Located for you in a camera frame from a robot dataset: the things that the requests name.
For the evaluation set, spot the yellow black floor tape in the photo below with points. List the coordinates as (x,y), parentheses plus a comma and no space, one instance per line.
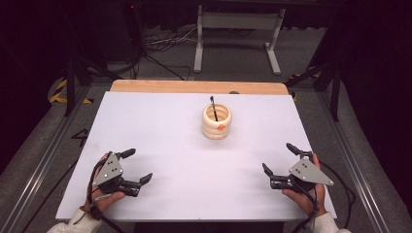
(58,96)

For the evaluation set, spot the grey metal stand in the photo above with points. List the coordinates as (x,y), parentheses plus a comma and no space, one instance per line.
(239,20)

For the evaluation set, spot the white table board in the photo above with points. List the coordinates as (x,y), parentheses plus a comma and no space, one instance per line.
(181,155)

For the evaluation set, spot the person's right hand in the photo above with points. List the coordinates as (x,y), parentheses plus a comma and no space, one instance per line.
(306,202)

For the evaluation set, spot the black power strip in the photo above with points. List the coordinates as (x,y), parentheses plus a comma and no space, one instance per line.
(132,22)

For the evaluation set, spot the wooden table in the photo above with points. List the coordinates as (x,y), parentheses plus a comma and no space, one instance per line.
(181,86)

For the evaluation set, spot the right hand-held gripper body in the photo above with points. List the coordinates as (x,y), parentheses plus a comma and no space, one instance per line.
(306,173)

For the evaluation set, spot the aluminium floor rail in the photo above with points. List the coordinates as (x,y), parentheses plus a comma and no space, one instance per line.
(353,161)
(42,165)

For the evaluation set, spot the cream ribbed pen holder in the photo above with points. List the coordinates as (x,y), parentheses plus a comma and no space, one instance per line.
(216,129)

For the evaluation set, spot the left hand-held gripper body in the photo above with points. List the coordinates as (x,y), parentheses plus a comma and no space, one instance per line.
(111,171)

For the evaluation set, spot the black pen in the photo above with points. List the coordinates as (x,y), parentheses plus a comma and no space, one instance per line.
(214,110)

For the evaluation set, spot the person's left hand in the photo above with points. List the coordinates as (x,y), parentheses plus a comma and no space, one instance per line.
(108,200)

